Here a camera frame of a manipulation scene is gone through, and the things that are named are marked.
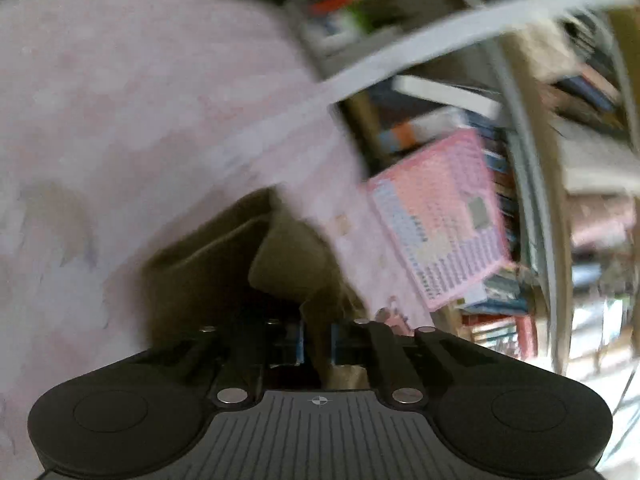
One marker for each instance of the pink toy keyboard tablet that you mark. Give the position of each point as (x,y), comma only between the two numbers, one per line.
(440,220)

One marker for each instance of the red boxed book set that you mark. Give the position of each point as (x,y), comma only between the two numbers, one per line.
(500,332)

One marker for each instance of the row of colourful books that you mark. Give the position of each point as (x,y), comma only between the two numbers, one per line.
(505,200)

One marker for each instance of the stack of teal thin books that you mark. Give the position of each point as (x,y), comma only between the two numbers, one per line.
(500,292)

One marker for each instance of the pink checked cartoon desk mat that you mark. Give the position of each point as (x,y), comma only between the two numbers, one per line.
(125,110)

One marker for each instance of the white metal bookshelf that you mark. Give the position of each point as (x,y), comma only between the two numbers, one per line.
(425,45)

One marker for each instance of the thick white-paged book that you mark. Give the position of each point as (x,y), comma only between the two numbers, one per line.
(450,95)

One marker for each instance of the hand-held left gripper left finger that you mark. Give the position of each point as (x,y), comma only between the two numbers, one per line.
(298,345)

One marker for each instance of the brown cloth garment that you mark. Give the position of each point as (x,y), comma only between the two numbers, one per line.
(210,270)

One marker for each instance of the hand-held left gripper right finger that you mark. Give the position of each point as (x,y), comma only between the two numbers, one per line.
(337,345)

